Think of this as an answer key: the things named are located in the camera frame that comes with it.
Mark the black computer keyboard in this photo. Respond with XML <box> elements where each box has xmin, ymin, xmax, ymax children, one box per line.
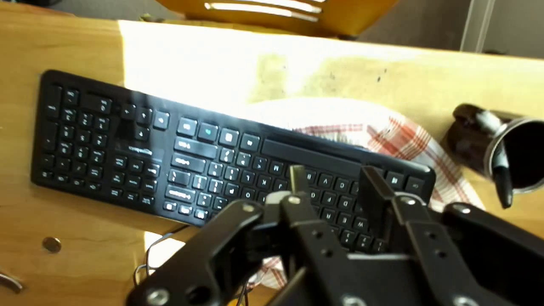
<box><xmin>31</xmin><ymin>68</ymin><xmax>439</xmax><ymax>257</ymax></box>

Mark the black marker pen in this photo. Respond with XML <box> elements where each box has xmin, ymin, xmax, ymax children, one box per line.
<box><xmin>475</xmin><ymin>109</ymin><xmax>517</xmax><ymax>211</ymax></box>

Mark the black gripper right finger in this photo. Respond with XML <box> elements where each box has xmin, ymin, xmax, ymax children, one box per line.
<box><xmin>359</xmin><ymin>163</ymin><xmax>544</xmax><ymax>306</ymax></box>

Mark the red white checked cloth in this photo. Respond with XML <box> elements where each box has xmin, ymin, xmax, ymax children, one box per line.
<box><xmin>237</xmin><ymin>97</ymin><xmax>488</xmax><ymax>292</ymax></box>

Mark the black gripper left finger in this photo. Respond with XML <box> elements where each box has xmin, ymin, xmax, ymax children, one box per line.
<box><xmin>126</xmin><ymin>163</ymin><xmax>354</xmax><ymax>306</ymax></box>

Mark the yellow wooden chair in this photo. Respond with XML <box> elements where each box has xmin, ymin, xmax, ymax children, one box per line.
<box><xmin>155</xmin><ymin>0</ymin><xmax>402</xmax><ymax>41</ymax></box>

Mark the dark brown mug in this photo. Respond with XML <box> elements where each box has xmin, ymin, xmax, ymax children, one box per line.
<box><xmin>441</xmin><ymin>102</ymin><xmax>544</xmax><ymax>197</ymax></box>

